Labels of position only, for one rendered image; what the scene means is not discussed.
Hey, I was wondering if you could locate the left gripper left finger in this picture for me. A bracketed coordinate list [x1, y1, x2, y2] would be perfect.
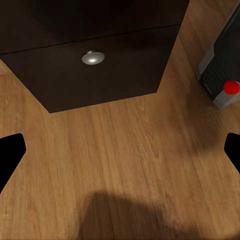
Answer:
[0, 133, 26, 193]

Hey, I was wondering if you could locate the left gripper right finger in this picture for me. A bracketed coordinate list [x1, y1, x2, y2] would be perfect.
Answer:
[224, 133, 240, 173]

